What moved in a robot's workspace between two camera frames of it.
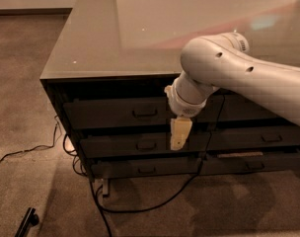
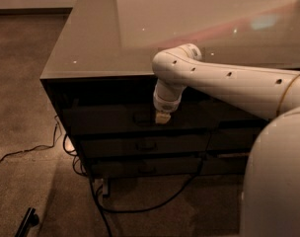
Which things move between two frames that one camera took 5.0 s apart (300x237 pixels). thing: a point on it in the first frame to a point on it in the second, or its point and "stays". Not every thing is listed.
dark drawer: [143, 167] stays
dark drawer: [254, 136] stays
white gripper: [183, 108] to [164, 106]
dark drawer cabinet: [106, 79] stays
